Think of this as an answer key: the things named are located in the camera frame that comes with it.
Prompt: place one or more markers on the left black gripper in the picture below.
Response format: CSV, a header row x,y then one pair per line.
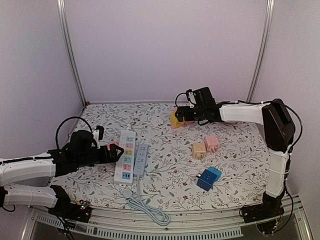
x,y
105,158

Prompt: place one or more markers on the front aluminium rail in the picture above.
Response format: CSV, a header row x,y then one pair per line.
x,y
288,222

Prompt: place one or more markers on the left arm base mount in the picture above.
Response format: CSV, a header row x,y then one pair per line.
x,y
65,209

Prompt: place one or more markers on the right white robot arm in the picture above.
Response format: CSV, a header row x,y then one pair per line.
x,y
273,115

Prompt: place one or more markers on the right aluminium frame post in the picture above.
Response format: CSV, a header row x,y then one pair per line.
x,y
270,4

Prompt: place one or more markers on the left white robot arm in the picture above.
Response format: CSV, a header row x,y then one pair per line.
x,y
13,171

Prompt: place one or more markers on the dark blue cube socket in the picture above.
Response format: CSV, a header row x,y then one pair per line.
x,y
207,179

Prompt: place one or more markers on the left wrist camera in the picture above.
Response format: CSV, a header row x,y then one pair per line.
x,y
98,135

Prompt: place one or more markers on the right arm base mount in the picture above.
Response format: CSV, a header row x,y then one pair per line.
x,y
269,208

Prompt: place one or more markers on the beige cube socket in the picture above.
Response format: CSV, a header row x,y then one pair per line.
x,y
199,151

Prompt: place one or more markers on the pink power strip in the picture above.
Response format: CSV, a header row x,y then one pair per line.
x,y
188,123

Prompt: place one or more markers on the aluminium frame post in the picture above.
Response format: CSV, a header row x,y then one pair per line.
x,y
270,4
61,8

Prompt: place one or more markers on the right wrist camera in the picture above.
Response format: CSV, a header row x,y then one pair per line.
x,y
190,95

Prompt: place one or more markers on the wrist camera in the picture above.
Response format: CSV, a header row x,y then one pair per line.
x,y
190,95
98,135

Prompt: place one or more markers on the pink cube socket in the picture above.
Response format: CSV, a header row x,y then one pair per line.
x,y
211,144

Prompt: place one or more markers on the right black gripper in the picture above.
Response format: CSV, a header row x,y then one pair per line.
x,y
187,115

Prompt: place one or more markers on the left aluminium frame post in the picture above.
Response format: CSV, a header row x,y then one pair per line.
x,y
61,8

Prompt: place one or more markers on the yellow cube socket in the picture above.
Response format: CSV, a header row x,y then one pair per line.
x,y
173,118

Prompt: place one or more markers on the white power strip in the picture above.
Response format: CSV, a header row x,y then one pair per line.
x,y
123,174

